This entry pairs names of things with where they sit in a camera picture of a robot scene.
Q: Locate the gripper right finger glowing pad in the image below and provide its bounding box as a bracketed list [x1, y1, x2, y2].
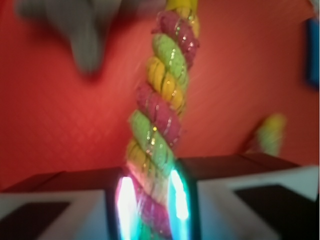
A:
[168, 153, 320, 240]

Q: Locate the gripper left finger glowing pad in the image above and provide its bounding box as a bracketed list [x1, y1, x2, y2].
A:
[0, 167, 138, 240]

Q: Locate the multicolored twisted rope toy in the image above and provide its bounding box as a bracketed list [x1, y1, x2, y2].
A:
[124, 0, 287, 240]

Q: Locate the red plastic tray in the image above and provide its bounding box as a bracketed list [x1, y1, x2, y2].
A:
[0, 0, 319, 189]

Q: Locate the grey plush mouse toy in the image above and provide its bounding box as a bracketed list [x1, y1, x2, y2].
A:
[14, 0, 166, 75]

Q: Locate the blue rectangular block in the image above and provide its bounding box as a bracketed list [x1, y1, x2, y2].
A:
[306, 18, 320, 89]

